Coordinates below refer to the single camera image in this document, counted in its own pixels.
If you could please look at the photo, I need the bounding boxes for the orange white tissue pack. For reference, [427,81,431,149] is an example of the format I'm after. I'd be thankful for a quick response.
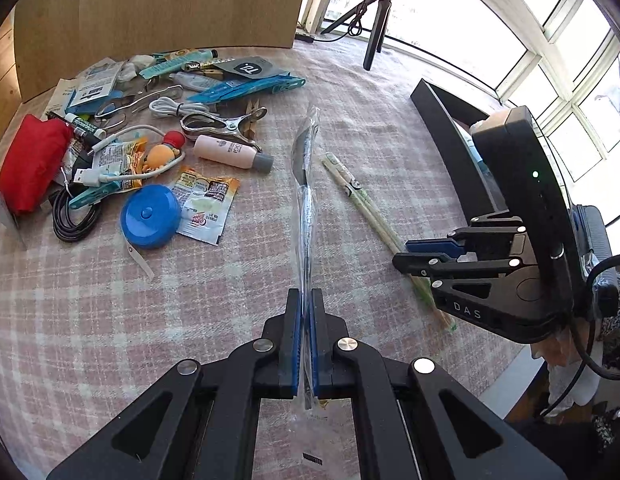
[470,109,513,136]

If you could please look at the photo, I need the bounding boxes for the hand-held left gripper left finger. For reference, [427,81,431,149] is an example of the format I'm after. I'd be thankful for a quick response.
[46,287,305,480]

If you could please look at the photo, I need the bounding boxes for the black cable coil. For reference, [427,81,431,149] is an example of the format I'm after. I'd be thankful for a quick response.
[49,185,105,243]

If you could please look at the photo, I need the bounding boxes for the small white tube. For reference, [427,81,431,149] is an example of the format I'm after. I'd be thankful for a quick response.
[169,72,223,92]

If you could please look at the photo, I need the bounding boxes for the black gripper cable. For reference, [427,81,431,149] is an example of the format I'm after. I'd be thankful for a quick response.
[540,252,620,418]

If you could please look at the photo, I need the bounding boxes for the crumpled white wrapper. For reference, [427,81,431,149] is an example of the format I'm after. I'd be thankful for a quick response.
[117,55,153,81]

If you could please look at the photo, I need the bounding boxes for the wooden chopsticks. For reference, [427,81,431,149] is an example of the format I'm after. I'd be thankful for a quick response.
[321,151,458,333]

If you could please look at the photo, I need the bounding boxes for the black tripod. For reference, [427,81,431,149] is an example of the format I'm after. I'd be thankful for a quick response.
[320,0,398,72]

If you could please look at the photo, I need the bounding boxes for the light blue tube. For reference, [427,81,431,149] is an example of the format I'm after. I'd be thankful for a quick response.
[139,49,219,80]

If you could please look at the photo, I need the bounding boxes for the black green balm stick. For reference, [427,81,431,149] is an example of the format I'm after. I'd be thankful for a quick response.
[46,110,107,141]

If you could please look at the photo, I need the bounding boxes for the red pouch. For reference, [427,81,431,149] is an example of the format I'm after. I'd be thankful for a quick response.
[0,114,75,217]

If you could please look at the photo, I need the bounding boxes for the white paper packet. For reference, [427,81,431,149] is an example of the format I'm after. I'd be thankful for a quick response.
[42,79,78,116]

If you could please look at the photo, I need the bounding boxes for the dark grey square card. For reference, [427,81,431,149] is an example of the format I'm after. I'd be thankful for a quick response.
[215,56,281,81]

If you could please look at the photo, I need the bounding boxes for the blue tape measure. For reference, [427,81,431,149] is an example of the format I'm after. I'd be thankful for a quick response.
[120,184,183,281]

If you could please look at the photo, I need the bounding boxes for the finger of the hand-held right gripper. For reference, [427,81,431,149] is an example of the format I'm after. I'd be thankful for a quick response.
[393,251,523,281]
[405,215,528,261]

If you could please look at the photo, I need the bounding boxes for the pink bottle grey cap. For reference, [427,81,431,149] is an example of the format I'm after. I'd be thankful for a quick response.
[193,134,275,175]

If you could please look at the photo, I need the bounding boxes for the black ring light cable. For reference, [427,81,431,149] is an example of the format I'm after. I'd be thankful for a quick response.
[312,0,371,43]

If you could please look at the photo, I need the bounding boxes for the large light wooden board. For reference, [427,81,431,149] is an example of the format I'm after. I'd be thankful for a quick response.
[12,0,313,103]

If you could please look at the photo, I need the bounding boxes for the white usb plug cable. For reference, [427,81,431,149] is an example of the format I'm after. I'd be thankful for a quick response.
[70,167,141,193]

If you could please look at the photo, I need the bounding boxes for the person's right forearm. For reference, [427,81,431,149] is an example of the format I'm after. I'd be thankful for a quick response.
[587,272,620,376]

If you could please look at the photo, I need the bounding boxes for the orange white snack sachet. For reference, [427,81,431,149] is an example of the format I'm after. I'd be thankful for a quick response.
[92,139,148,192]
[171,166,241,247]

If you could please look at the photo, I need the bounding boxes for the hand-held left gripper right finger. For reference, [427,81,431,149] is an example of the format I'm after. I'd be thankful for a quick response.
[308,287,568,480]

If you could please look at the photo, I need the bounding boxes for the pine slat board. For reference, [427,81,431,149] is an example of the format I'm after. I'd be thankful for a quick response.
[0,20,18,133]

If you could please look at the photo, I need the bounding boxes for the clear packet black comb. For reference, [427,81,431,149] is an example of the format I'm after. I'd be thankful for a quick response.
[290,104,323,411]

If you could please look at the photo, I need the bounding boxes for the large metal clip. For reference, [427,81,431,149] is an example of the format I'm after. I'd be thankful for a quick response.
[180,107,268,153]

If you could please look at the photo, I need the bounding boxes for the blue white card packet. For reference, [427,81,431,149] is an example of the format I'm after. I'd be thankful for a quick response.
[65,60,126,113]

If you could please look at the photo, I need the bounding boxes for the black cardboard box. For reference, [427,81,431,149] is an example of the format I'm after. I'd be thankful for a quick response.
[410,78,578,223]

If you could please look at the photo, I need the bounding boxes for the blue long packet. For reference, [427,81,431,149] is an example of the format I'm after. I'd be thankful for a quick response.
[186,74,307,107]

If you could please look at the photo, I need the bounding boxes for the yellow doll keychain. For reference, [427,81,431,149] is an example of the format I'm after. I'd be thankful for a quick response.
[140,142,183,173]

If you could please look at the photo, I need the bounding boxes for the teal clothes peg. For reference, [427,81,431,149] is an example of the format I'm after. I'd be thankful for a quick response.
[67,182,123,211]

